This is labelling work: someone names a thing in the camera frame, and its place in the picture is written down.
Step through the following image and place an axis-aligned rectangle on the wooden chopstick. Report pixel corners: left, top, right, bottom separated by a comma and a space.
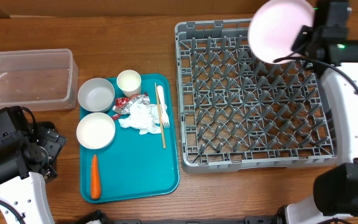
154, 83, 166, 149

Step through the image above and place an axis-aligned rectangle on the orange carrot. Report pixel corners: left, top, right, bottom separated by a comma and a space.
90, 154, 101, 200

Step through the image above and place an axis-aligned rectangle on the white round plate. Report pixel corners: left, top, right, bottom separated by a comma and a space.
248, 0, 314, 64

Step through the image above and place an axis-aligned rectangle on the crumpled white napkin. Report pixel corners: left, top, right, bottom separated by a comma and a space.
118, 103, 161, 135

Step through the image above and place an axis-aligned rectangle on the grey dishwasher rack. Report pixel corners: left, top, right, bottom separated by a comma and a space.
175, 19, 337, 174

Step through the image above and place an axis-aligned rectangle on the clear plastic bin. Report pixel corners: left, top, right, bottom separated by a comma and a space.
0, 49, 78, 111

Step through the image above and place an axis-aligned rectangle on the white plastic fork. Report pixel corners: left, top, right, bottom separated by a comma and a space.
157, 85, 170, 128

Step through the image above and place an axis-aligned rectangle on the white ceramic bowl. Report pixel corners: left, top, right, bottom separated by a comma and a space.
76, 113, 116, 150

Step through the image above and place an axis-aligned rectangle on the white paper cup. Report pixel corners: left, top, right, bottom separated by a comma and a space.
117, 70, 142, 97

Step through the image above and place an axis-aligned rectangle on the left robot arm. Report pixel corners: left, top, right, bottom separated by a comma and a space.
0, 106, 67, 223

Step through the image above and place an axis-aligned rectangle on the black waste tray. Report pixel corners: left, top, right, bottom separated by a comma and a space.
0, 121, 67, 185

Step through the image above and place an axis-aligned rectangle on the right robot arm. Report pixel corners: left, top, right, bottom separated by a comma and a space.
277, 1, 358, 223

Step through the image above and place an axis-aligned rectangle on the red foil wrapper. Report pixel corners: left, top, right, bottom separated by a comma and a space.
112, 93, 150, 121

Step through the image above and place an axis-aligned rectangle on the grey bowl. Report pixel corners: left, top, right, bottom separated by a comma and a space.
78, 78, 115, 112

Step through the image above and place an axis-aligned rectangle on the teal plastic tray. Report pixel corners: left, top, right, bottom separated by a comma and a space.
80, 73, 180, 203

